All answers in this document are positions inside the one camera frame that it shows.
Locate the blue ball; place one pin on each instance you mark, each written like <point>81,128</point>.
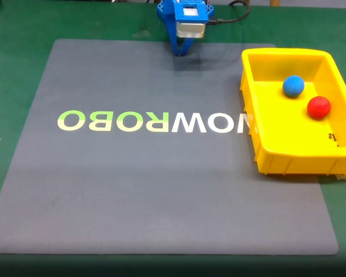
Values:
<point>293,86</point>

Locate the silver camera box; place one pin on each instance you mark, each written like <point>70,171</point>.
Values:
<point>190,29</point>

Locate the grey mat with lettering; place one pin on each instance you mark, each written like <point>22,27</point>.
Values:
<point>150,187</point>

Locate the red ball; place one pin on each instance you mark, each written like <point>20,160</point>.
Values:
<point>319,107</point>

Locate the yellow plastic bin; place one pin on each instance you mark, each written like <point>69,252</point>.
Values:
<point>288,138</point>

